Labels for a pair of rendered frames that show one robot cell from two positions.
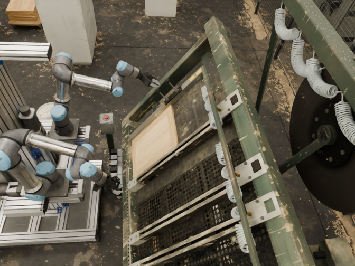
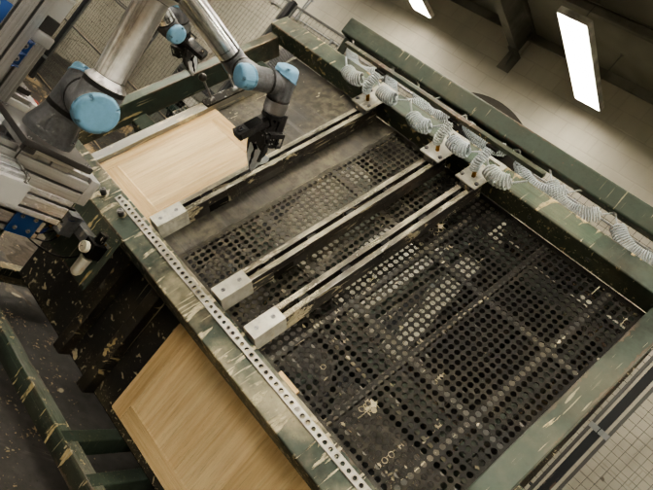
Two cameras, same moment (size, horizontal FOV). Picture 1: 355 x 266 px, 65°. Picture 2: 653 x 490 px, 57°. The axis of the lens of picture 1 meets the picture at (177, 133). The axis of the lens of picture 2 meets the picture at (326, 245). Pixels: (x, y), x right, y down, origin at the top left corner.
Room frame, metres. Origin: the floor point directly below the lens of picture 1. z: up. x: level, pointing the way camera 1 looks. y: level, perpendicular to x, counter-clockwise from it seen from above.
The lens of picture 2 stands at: (-0.90, 1.51, 1.48)
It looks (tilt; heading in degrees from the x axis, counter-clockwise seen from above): 6 degrees down; 313
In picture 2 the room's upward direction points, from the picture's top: 40 degrees clockwise
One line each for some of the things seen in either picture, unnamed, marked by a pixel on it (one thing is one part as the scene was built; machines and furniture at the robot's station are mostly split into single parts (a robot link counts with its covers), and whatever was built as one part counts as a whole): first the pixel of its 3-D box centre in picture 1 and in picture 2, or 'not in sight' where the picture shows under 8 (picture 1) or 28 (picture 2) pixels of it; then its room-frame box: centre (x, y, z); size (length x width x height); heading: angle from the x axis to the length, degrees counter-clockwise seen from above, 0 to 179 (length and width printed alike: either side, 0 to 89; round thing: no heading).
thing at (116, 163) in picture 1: (115, 172); (57, 220); (1.16, 0.50, 0.69); 0.50 x 0.14 x 0.24; 14
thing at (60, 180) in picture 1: (52, 179); (57, 122); (0.83, 0.84, 1.09); 0.15 x 0.15 x 0.10
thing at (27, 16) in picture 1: (27, 12); not in sight; (4.19, 2.86, 0.15); 0.61 x 0.52 x 0.31; 12
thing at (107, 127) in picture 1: (107, 124); not in sight; (1.57, 0.67, 0.84); 0.12 x 0.12 x 0.18; 14
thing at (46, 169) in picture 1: (46, 172); (83, 89); (0.82, 0.84, 1.20); 0.13 x 0.12 x 0.14; 178
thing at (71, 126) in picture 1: (63, 124); not in sight; (1.31, 0.94, 1.09); 0.15 x 0.15 x 0.10
